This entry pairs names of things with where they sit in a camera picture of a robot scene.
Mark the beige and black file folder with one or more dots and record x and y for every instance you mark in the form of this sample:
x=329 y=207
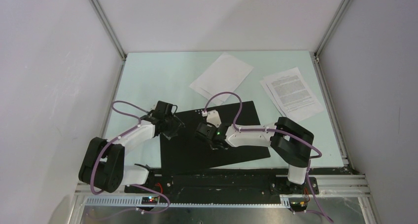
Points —
x=186 y=153

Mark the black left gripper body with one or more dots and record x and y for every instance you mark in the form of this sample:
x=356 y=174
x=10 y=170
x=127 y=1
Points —
x=171 y=123

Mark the aluminium frame rail front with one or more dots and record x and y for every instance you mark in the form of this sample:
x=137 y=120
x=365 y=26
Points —
x=328 y=185

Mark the aluminium corner post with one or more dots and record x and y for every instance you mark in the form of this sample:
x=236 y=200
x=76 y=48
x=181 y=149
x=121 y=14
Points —
x=104 y=20
x=335 y=21

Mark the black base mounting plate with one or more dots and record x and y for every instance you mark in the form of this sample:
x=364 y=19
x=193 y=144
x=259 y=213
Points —
x=228 y=186

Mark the printed text paper sheets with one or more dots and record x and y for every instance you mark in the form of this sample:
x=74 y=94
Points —
x=291 y=95

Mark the white paper sheets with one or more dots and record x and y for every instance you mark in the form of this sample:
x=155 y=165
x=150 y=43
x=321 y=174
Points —
x=226 y=73

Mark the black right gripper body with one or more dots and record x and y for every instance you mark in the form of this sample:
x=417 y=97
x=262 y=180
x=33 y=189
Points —
x=212 y=147

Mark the left controller board with leds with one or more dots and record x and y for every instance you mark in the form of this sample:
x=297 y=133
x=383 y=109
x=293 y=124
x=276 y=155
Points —
x=149 y=200

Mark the controller board with leds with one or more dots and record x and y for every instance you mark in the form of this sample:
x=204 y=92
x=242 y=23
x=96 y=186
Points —
x=298 y=206
x=149 y=200

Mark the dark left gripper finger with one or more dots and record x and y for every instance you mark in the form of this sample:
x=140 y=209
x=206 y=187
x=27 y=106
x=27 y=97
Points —
x=177 y=122
x=170 y=132

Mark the right aluminium corner post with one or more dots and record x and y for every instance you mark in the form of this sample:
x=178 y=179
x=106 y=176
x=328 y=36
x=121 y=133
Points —
x=335 y=21

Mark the right controller board with leds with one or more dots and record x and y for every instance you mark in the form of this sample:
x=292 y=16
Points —
x=298 y=206

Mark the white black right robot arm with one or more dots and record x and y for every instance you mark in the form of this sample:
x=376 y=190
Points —
x=292 y=142

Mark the left aluminium corner post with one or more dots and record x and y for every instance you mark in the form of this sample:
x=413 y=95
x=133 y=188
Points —
x=104 y=20

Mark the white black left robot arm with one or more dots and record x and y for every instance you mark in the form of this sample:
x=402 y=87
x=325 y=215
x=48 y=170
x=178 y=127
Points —
x=104 y=167

